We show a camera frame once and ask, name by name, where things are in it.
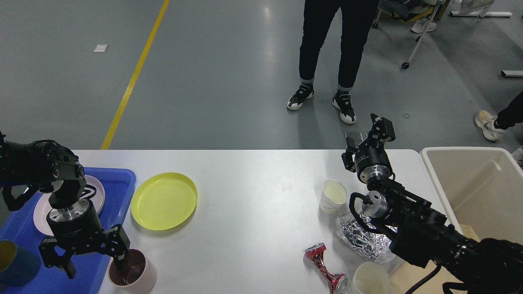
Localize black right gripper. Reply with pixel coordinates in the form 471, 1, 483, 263
342, 113, 396, 183

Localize dark teal cup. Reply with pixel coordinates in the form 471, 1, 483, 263
0, 240, 40, 286

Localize crushed red can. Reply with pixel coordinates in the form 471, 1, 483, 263
304, 243, 348, 294

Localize crumpled foil tray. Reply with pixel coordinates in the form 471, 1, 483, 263
335, 213, 396, 265

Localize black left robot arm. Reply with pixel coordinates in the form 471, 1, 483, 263
0, 135, 130, 279

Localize beige plastic bin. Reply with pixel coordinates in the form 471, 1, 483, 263
420, 147, 523, 244

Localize person in black trousers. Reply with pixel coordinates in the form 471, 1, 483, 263
286, 0, 378, 125

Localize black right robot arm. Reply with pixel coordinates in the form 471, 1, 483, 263
342, 113, 523, 294

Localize pink mug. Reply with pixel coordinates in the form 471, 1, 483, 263
107, 249, 158, 294

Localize white rolling chair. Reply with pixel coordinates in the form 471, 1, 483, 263
372, 0, 447, 69

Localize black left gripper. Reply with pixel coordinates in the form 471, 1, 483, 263
38, 199, 130, 279

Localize blue plastic tray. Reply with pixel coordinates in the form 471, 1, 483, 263
0, 167, 136, 294

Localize metal floor plates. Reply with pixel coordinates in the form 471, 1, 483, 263
344, 131, 367, 147

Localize person at right edge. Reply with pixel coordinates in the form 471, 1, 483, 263
475, 91, 523, 166

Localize white paper cup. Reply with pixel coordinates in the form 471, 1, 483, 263
319, 179, 348, 214
348, 262, 392, 294

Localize yellow plate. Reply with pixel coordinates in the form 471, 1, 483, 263
131, 172, 198, 231

